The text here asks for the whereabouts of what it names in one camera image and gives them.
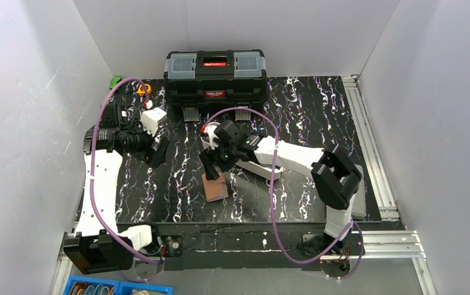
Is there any brown leather card holder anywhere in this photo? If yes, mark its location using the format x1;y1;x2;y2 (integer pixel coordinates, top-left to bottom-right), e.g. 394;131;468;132
202;173;229;202

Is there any white plastic card tray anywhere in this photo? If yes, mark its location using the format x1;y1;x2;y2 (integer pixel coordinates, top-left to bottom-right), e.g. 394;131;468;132
200;126;284;181

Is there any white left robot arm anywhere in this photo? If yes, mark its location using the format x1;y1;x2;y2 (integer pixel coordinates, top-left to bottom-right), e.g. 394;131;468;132
63;103;169;275

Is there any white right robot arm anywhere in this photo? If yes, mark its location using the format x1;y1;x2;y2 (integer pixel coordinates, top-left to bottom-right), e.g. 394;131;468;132
200;120;362;254

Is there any orange tape measure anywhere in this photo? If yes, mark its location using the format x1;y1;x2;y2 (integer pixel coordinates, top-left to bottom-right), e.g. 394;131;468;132
136;84;152;96

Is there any green small tool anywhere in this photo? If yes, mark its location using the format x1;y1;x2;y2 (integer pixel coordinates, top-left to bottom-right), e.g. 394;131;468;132
109;76;122;89

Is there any black Delixi toolbox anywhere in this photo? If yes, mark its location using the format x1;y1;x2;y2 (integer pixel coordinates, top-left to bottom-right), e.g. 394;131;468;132
163;49;270;122

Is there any grey flat box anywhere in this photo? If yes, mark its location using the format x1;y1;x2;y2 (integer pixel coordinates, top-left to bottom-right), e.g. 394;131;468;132
351;165;367;220

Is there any blue plastic bin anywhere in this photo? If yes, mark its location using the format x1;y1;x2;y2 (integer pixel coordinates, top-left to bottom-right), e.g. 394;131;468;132
62;275;173;294

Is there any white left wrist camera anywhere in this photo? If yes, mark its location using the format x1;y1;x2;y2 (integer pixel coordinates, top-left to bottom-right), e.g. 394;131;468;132
140;108;167;136

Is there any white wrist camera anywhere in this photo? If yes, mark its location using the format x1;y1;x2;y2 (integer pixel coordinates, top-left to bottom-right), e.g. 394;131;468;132
140;108;167;136
201;122;220;150

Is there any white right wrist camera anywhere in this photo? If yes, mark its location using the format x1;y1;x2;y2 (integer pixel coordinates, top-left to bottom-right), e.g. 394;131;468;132
201;122;220;150

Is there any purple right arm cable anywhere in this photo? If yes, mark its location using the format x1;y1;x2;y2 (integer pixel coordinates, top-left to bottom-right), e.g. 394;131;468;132
202;107;365;281

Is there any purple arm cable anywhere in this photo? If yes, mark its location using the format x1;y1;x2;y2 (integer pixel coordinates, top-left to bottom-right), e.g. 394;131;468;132
202;107;365;281
90;78;164;284

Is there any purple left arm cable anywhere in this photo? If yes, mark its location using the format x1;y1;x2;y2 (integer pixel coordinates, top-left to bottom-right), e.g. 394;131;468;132
90;78;164;284

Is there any aluminium frame rail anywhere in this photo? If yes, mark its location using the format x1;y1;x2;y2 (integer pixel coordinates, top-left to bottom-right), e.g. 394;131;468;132
342;76;436;294

